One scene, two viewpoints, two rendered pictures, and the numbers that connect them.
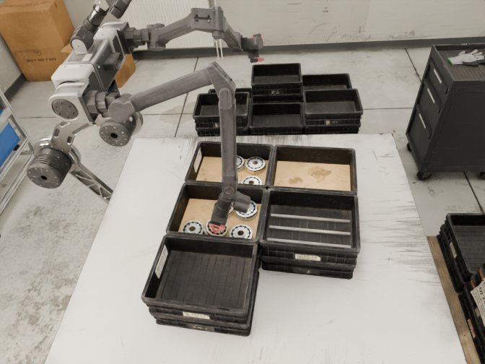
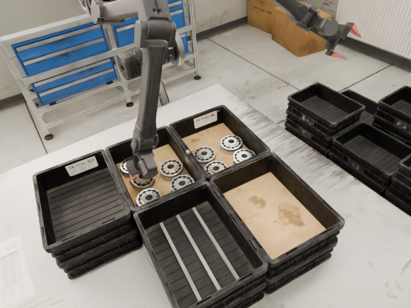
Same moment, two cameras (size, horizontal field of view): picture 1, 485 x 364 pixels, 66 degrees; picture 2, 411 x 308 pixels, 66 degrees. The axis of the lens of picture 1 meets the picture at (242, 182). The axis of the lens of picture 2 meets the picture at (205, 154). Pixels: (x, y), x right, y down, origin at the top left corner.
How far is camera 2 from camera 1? 106 cm
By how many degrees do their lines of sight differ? 36
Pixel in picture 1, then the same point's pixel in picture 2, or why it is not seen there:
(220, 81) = (142, 11)
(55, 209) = not seen: hidden behind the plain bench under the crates
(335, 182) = (290, 238)
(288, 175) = (258, 191)
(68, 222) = not seen: hidden behind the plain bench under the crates
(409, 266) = not seen: outside the picture
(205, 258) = (111, 193)
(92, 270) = (83, 145)
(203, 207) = (165, 157)
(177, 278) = (82, 187)
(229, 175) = (137, 128)
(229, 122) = (145, 66)
